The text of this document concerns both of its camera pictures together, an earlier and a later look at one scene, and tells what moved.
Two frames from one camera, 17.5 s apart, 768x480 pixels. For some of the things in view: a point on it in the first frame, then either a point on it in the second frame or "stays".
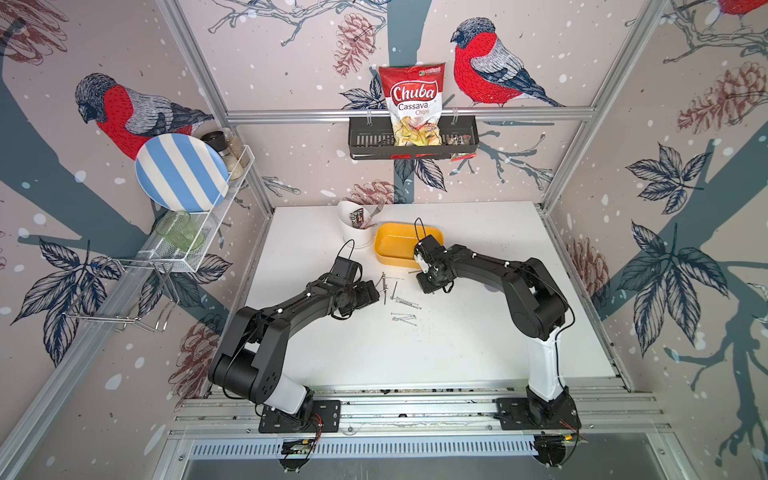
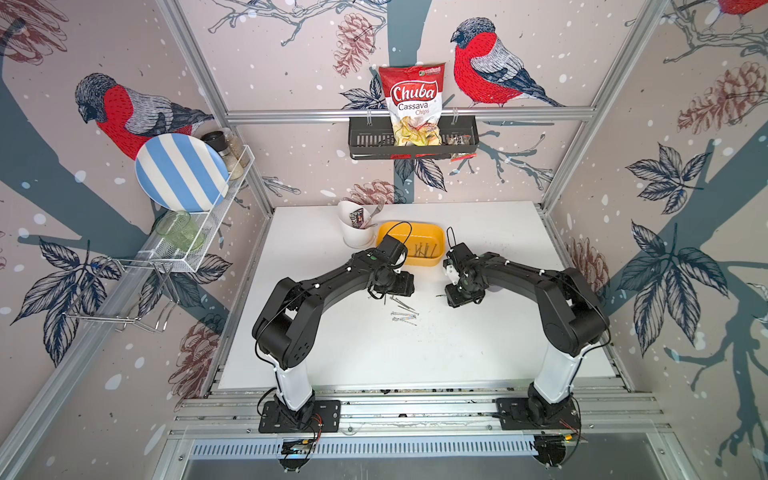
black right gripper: (424, 289) to (452, 300)
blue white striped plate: (182, 172) stays
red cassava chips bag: (415, 96) stays
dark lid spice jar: (218, 139) stays
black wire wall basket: (371, 138) stays
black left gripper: (368, 295) to (406, 287)
